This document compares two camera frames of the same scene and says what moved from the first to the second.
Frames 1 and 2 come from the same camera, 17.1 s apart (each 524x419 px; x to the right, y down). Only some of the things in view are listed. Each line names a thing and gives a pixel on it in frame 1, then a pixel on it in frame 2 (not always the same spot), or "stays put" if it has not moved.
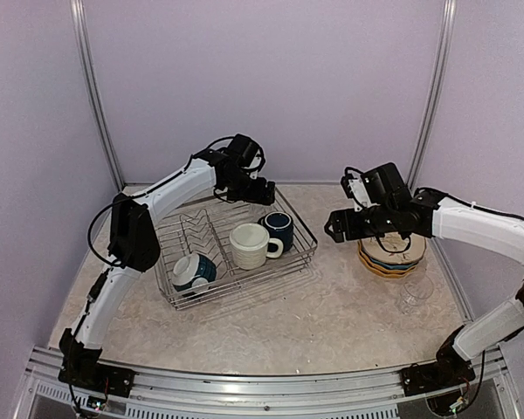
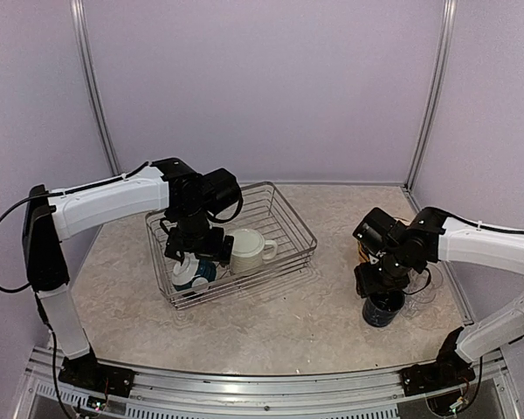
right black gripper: (353, 232) → (367, 284)
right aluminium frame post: (442, 72) stays put
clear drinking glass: (257, 211) → (422, 283)
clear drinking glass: (416, 289) stays put
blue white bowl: (192, 271) stays put
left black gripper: (258, 196) → (212, 251)
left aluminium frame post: (93, 89) stays put
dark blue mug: (279, 225) → (382, 309)
